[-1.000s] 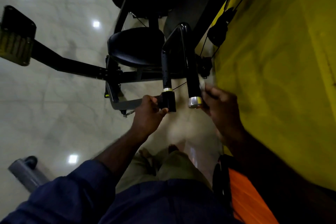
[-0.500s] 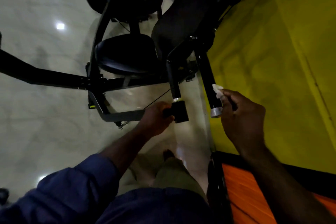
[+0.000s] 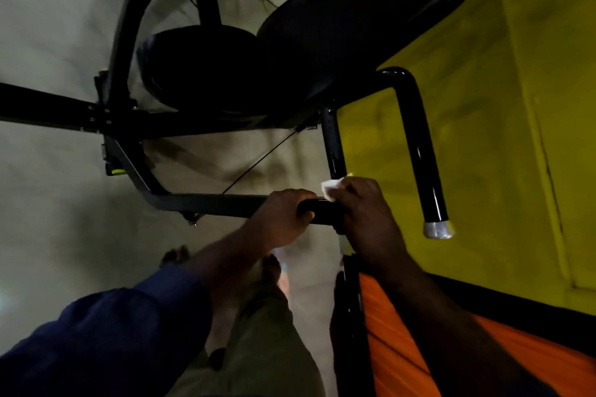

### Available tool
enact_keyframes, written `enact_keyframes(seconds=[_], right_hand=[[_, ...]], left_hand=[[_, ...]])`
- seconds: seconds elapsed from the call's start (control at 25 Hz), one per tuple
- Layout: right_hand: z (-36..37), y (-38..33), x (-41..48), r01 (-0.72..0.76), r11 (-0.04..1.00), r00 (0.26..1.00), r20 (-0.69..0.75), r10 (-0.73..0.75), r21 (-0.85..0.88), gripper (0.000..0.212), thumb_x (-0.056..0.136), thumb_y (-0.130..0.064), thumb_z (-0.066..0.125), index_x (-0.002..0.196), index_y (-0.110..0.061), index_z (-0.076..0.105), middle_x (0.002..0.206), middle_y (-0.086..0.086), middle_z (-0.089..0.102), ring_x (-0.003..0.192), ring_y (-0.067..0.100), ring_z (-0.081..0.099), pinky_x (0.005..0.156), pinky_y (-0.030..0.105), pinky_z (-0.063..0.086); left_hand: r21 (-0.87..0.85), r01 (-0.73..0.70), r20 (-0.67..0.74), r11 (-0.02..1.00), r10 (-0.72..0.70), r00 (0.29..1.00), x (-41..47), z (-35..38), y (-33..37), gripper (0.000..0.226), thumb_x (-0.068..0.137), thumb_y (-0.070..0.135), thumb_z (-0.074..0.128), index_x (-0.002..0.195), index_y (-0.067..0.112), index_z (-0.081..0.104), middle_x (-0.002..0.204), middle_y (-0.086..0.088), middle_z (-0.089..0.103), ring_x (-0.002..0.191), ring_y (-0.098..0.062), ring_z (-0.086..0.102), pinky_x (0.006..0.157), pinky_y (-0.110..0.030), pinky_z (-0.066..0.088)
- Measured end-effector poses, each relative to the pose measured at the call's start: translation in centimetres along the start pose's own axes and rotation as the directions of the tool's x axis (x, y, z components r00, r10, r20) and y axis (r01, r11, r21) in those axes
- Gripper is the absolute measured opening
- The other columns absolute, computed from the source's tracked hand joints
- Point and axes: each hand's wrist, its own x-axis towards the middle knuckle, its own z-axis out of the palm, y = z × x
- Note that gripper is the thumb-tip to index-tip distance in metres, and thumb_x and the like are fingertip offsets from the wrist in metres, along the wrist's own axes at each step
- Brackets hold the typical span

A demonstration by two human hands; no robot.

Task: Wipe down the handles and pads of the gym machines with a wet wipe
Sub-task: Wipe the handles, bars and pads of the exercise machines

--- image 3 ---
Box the white cleaning wipe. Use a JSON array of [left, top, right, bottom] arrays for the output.
[[321, 173, 353, 202]]

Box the person's right forearm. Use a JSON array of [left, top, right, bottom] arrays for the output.
[[372, 248, 555, 397]]

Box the person's left hand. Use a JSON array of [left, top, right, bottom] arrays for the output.
[[246, 189, 318, 251]]

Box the orange curtain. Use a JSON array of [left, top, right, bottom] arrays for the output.
[[358, 273, 596, 397]]

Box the person's blue shirt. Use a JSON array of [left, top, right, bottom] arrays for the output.
[[0, 266, 213, 397]]

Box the black seated gym machine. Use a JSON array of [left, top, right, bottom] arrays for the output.
[[0, 0, 459, 240]]

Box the person's right hand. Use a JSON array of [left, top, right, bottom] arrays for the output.
[[325, 176, 409, 272]]

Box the person's left forearm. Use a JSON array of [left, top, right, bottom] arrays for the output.
[[179, 224, 271, 309]]

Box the black seat pad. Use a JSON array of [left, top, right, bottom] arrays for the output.
[[137, 24, 271, 115]]

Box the black framed window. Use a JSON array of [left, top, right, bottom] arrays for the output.
[[330, 254, 596, 397]]

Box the thin black cable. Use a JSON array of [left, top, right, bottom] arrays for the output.
[[222, 120, 322, 195]]

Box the black back pad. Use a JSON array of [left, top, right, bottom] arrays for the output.
[[256, 0, 459, 128]]

